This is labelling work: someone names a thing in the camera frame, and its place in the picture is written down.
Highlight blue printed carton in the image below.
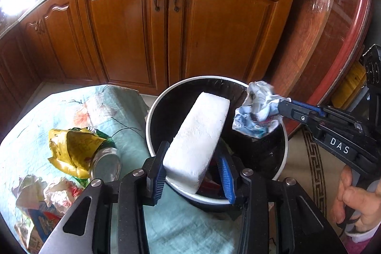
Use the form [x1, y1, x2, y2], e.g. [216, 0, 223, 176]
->
[15, 206, 64, 251]

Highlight yellow plastic container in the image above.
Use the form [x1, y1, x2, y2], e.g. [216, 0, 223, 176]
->
[330, 59, 367, 110]

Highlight white foam block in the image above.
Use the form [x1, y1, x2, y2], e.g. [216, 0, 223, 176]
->
[162, 91, 231, 194]

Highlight white trash bin black liner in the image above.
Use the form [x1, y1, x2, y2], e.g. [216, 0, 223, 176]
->
[145, 75, 289, 213]

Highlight person's right hand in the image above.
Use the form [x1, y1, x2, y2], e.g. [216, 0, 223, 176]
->
[330, 166, 381, 243]

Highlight printed paper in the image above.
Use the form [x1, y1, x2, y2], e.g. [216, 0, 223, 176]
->
[232, 81, 291, 139]

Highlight red packaging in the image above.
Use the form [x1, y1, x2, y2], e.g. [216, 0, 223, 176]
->
[198, 159, 227, 198]

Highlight crumpled white red paper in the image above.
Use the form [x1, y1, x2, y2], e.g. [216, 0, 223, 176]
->
[43, 177, 85, 216]

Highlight teal floral tablecloth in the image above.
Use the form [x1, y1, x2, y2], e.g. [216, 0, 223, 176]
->
[0, 84, 247, 254]

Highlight black thread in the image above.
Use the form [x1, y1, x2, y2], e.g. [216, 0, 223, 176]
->
[111, 115, 144, 139]

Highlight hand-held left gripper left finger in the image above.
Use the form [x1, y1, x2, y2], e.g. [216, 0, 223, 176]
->
[39, 141, 170, 254]

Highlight wooden kitchen base cabinet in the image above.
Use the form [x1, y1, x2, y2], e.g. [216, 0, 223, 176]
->
[0, 0, 296, 97]

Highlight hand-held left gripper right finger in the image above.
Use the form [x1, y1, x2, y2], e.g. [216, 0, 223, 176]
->
[216, 150, 347, 254]

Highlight wooden glass door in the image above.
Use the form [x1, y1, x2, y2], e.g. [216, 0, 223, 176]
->
[265, 0, 374, 138]

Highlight yellow packaging bag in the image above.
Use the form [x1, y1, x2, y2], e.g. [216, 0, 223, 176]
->
[48, 127, 108, 179]

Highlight person's right forearm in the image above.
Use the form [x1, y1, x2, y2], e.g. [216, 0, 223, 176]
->
[342, 227, 381, 254]

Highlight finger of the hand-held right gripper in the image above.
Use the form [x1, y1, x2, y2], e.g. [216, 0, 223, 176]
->
[278, 100, 329, 125]
[286, 98, 328, 118]

